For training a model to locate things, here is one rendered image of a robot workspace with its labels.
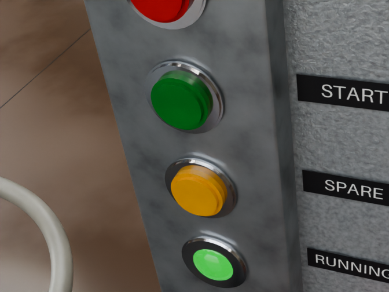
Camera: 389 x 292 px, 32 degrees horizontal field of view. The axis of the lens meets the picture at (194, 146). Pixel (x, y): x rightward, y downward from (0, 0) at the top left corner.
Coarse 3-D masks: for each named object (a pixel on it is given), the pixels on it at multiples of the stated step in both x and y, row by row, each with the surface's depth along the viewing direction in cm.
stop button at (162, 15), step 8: (136, 0) 25; (144, 0) 25; (152, 0) 25; (160, 0) 25; (168, 0) 25; (176, 0) 24; (184, 0) 25; (136, 8) 26; (144, 8) 25; (152, 8) 25; (160, 8) 25; (168, 8) 25; (176, 8) 25; (184, 8) 25; (152, 16) 25; (160, 16) 25; (168, 16) 25; (176, 16) 25
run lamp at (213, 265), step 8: (200, 256) 34; (208, 256) 34; (216, 256) 34; (200, 264) 34; (208, 264) 34; (216, 264) 34; (224, 264) 34; (200, 272) 35; (208, 272) 34; (216, 272) 34; (224, 272) 34; (232, 272) 34
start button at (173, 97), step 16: (160, 80) 28; (176, 80) 27; (192, 80) 27; (160, 96) 28; (176, 96) 27; (192, 96) 27; (160, 112) 28; (176, 112) 28; (192, 112) 28; (208, 112) 28; (192, 128) 29
